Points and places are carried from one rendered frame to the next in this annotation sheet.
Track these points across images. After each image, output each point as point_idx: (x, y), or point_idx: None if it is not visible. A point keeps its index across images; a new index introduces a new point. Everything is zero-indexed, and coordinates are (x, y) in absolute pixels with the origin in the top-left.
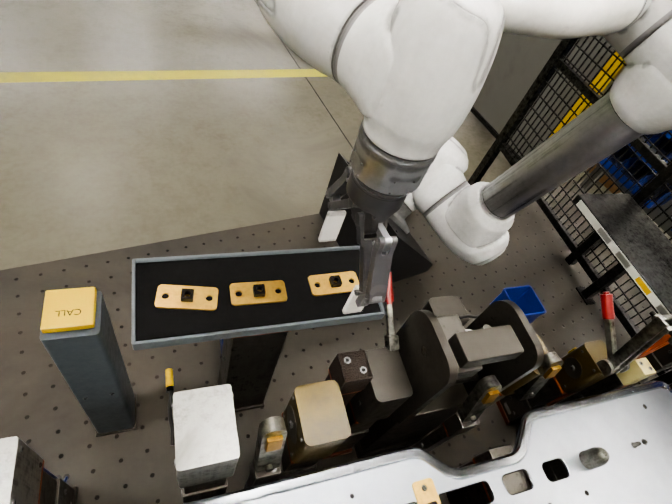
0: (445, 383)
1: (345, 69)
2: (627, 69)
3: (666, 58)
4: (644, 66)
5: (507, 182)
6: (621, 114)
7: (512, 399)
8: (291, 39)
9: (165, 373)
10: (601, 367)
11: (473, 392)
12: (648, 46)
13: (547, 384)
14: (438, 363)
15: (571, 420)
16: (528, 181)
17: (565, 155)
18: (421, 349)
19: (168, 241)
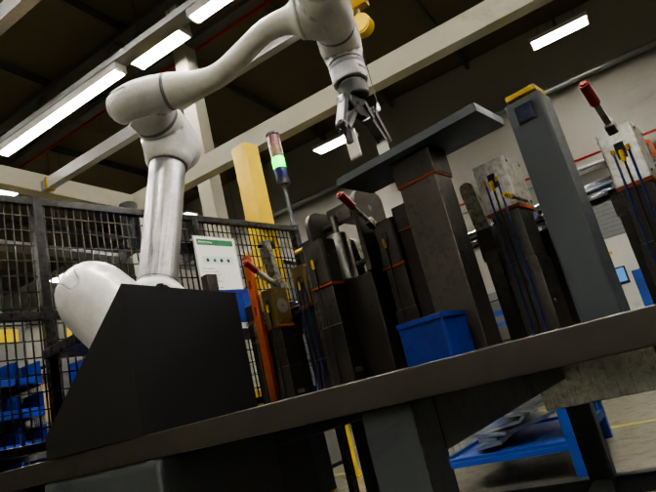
0: (381, 202)
1: (355, 26)
2: (172, 136)
3: (185, 123)
4: (182, 129)
5: (170, 244)
6: (185, 158)
7: (296, 379)
8: (350, 11)
9: (508, 193)
10: (283, 285)
11: (358, 250)
12: (179, 118)
13: (288, 336)
14: (374, 200)
15: None
16: (179, 231)
17: (181, 199)
18: (369, 209)
19: (408, 367)
